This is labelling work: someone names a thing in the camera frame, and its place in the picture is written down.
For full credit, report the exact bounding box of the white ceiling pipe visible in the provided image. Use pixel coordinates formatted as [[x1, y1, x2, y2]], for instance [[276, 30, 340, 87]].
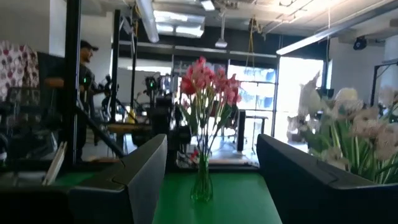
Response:
[[135, 0, 160, 44]]

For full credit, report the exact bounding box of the white artificial tulip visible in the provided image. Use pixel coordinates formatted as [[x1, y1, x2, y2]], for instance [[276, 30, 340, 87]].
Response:
[[298, 71, 323, 110], [335, 87, 359, 105]]

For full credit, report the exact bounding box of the black ceiling camera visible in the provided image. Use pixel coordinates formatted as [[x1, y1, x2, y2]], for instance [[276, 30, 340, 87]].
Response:
[[353, 36, 368, 51]]

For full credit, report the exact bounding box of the person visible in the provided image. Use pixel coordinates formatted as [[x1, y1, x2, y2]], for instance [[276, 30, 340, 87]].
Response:
[[43, 39, 103, 162]]

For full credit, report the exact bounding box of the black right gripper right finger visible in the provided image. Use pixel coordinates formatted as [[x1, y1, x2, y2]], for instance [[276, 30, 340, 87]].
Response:
[[256, 133, 398, 224]]

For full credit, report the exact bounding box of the red artificial tulip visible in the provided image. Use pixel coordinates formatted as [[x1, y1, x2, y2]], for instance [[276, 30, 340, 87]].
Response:
[[181, 76, 197, 156]]

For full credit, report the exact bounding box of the black vertical frame post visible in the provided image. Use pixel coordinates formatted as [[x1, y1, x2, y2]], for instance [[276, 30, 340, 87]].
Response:
[[111, 9, 122, 122], [63, 0, 81, 164]]

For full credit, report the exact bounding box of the white flat bar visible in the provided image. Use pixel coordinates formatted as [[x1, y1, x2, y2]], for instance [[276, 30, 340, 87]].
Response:
[[42, 141, 68, 187]]

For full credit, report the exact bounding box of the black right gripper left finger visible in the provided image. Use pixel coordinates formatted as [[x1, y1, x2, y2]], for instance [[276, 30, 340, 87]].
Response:
[[0, 133, 169, 224]]

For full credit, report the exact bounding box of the left clear glass vase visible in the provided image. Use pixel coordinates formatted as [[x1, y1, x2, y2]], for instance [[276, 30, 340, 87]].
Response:
[[190, 152, 215, 203]]

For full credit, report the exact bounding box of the white red dotted cloth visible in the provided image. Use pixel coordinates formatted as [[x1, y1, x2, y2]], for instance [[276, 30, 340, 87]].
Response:
[[0, 39, 40, 103]]

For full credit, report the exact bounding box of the black diagonal frame strut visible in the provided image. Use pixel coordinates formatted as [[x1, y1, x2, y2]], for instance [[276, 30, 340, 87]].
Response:
[[76, 102, 126, 159]]

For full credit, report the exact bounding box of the long ceiling light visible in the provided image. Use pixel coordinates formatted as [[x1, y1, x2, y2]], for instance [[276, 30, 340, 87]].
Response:
[[275, 6, 398, 56]]

